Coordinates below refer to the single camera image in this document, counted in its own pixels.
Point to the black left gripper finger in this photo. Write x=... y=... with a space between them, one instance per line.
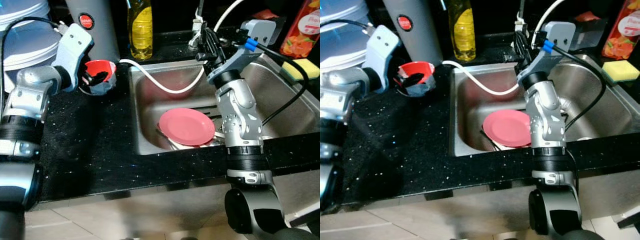
x=106 y=87
x=414 y=79
x=422 y=89
x=100 y=77

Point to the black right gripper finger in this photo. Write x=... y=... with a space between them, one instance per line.
x=520 y=42
x=204 y=42
x=214 y=44
x=530 y=44

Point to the red bowl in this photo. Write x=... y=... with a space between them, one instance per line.
x=415 y=67
x=100 y=66

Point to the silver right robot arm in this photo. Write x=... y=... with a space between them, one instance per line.
x=547 y=120
x=242 y=120

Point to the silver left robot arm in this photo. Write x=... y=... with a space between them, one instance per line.
x=335 y=110
x=22 y=110

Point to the chrome kitchen faucet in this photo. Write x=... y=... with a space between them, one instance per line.
x=521 y=12
x=199 y=12

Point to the white wrapped tape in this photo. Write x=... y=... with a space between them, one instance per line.
x=521 y=23

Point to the grey water purifier red sticker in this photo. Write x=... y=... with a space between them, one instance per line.
x=102 y=35
x=425 y=40

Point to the yellow dish soap bottle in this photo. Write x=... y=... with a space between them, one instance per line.
x=462 y=35
x=141 y=35

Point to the white tiered plastic container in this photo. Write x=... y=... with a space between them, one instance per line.
x=345 y=45

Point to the stainless steel sink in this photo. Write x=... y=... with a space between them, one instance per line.
x=280 y=100
x=590 y=100

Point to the pink plate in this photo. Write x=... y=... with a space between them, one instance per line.
x=186 y=126
x=507 y=127

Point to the orange printed refill pouch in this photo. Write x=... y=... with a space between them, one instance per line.
x=622 y=30
x=300 y=30

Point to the yellow sponge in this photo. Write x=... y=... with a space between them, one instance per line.
x=622 y=71
x=305 y=69

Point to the beige base cabinet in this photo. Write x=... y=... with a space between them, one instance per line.
x=475 y=197
x=165 y=197

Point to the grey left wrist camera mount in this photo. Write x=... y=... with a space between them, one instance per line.
x=72 y=50
x=385 y=50

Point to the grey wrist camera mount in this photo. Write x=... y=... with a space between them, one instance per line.
x=385 y=50
x=562 y=32
x=72 y=50
x=260 y=32

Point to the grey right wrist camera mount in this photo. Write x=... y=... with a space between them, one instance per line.
x=562 y=32
x=260 y=32

